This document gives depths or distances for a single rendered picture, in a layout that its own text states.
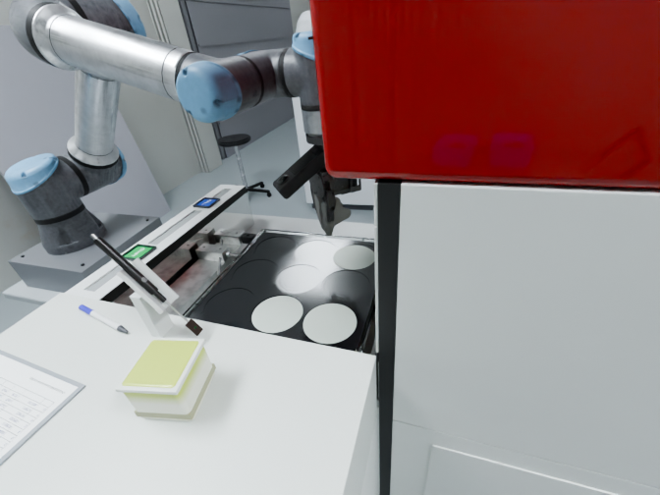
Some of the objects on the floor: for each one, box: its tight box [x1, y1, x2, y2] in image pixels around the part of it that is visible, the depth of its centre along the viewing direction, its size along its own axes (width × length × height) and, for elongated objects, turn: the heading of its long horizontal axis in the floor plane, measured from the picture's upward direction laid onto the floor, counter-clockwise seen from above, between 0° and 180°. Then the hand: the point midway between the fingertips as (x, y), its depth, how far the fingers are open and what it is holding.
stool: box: [217, 134, 272, 197], centre depth 324 cm, size 51×48×60 cm
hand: (325, 230), depth 69 cm, fingers closed
